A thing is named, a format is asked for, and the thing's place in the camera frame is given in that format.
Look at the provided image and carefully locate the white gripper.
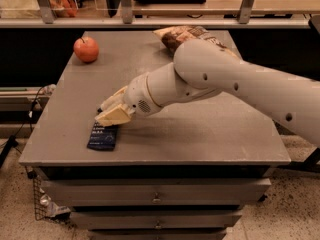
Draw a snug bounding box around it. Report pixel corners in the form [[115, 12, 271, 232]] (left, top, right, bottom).
[[95, 73, 161, 126]]

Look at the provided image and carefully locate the blue rxbar blueberry bar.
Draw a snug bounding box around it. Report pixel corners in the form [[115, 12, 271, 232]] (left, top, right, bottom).
[[87, 122, 118, 151]]

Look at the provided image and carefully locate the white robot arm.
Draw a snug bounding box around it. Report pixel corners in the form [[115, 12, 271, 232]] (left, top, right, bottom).
[[95, 39, 320, 147]]

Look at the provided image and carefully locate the brown chip bag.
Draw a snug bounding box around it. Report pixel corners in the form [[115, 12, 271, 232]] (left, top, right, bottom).
[[154, 25, 239, 59]]

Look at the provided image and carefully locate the orange snack bag on shelf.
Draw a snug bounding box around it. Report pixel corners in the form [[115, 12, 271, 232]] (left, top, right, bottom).
[[49, 0, 77, 17]]

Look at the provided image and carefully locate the red apple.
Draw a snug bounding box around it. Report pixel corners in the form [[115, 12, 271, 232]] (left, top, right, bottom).
[[73, 37, 99, 63]]

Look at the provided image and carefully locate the grey drawer cabinet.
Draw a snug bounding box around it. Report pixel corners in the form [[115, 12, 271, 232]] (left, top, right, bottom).
[[20, 31, 289, 240]]

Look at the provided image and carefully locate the black cable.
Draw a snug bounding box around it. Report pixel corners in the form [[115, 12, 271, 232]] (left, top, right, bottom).
[[0, 85, 48, 168]]

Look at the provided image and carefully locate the metal shelf rail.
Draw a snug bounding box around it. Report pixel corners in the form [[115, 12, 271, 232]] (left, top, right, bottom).
[[0, 0, 320, 29]]

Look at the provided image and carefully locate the wire mesh basket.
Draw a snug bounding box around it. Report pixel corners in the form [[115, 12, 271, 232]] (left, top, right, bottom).
[[33, 177, 71, 222]]

